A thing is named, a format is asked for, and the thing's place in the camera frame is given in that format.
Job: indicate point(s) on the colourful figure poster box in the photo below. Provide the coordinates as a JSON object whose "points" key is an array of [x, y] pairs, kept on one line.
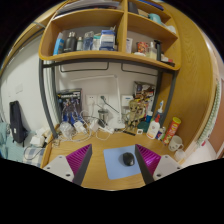
{"points": [[146, 93]]}

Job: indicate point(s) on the dark blue model kit box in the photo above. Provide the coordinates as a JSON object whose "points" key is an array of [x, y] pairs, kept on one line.
{"points": [[68, 103]]}

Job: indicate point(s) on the hanging dotted cloth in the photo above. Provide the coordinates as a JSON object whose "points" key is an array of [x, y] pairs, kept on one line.
{"points": [[210, 123]]}

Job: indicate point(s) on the white wall box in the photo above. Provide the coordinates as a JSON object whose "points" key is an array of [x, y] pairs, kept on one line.
{"points": [[127, 100]]}

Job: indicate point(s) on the white lotion pump bottle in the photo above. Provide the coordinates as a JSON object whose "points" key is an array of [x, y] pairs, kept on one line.
{"points": [[154, 128]]}

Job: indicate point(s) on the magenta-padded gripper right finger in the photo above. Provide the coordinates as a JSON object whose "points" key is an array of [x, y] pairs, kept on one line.
{"points": [[156, 163]]}

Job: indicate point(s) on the brown tree figure model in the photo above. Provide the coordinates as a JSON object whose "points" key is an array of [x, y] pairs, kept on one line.
{"points": [[134, 115]]}

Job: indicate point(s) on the wooden shelf unit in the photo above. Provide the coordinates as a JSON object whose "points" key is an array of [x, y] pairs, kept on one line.
{"points": [[113, 55]]}

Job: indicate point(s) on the metal cup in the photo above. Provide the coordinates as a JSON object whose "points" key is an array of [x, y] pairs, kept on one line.
{"points": [[103, 116]]}

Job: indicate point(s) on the white mug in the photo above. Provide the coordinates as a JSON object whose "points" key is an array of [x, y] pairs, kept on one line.
{"points": [[174, 143]]}

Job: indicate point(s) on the white power strip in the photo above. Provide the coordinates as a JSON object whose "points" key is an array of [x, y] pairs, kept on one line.
{"points": [[106, 129]]}

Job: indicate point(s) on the red chips can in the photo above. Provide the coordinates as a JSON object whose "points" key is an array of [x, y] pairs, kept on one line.
{"points": [[172, 130]]}

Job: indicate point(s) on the white tissue packs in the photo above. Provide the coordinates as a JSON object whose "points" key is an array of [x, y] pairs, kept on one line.
{"points": [[40, 138]]}

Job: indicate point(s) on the white wall socket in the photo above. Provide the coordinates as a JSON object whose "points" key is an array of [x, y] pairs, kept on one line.
{"points": [[106, 100], [91, 100]]}

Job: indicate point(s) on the black ruler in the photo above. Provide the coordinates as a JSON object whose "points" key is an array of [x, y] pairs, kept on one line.
{"points": [[129, 133]]}

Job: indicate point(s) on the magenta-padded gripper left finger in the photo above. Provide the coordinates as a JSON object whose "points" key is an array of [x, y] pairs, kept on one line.
{"points": [[71, 163]]}

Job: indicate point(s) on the small blue white bottle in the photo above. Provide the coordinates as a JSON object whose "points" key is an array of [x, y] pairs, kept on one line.
{"points": [[161, 134]]}

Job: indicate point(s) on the clear domed plastic cup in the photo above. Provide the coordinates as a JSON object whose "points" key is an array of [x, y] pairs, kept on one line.
{"points": [[66, 130]]}

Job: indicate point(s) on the light blue mouse pad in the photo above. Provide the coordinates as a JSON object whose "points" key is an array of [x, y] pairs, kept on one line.
{"points": [[115, 165]]}

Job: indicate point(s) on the white power adapter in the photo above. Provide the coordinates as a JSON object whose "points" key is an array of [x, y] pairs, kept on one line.
{"points": [[94, 126]]}

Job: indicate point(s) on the blue checked bedding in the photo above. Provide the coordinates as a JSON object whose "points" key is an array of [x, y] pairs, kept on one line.
{"points": [[13, 150]]}

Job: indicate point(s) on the teal container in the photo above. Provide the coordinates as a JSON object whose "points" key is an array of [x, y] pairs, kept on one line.
{"points": [[144, 127]]}

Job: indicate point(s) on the small white square frame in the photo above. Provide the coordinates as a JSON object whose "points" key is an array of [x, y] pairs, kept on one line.
{"points": [[140, 131]]}

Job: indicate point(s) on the grey metal shelf frame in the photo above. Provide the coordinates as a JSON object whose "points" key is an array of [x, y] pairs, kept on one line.
{"points": [[45, 100]]}

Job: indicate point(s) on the white cube charger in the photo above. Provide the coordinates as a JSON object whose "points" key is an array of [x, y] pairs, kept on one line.
{"points": [[80, 127]]}

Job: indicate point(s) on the black computer mouse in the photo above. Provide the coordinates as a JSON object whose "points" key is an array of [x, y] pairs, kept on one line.
{"points": [[128, 159]]}

